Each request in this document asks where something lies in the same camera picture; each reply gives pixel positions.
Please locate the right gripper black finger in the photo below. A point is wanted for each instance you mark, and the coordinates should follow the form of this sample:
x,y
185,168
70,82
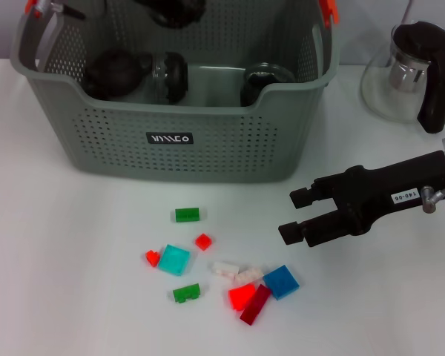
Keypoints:
x,y
300,196
291,233

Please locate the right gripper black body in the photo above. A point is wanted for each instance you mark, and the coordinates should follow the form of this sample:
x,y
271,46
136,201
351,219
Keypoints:
x,y
393,181

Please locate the blue square toy plate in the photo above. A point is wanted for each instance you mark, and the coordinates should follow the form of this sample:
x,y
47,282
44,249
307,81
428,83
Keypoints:
x,y
281,282

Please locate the bright red toy brick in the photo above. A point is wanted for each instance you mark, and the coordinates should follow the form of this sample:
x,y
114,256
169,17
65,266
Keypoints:
x,y
241,296

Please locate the dark red brick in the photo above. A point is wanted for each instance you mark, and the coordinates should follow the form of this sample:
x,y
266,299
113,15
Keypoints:
x,y
256,306

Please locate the grey-green perforated storage bin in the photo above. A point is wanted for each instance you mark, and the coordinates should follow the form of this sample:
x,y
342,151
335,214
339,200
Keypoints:
x,y
207,148

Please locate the right gripper silver plug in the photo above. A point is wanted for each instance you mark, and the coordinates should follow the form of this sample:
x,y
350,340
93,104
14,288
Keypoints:
x,y
430,200

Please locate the small red square brick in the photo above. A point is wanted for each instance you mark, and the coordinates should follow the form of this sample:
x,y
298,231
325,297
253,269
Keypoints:
x,y
203,242

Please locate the glass coffee pot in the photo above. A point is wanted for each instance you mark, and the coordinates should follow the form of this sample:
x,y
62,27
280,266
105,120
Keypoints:
x,y
435,92

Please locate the green toy brick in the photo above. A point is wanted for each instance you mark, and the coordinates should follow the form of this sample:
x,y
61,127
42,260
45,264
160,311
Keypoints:
x,y
185,293
187,215

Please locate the teal square toy plate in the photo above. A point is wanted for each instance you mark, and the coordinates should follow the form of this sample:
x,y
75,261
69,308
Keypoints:
x,y
174,259

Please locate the small orange-red notched brick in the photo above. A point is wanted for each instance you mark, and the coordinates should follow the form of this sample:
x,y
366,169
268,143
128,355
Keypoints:
x,y
153,258

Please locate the black clay teapot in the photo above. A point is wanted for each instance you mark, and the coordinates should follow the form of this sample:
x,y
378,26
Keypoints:
x,y
111,74

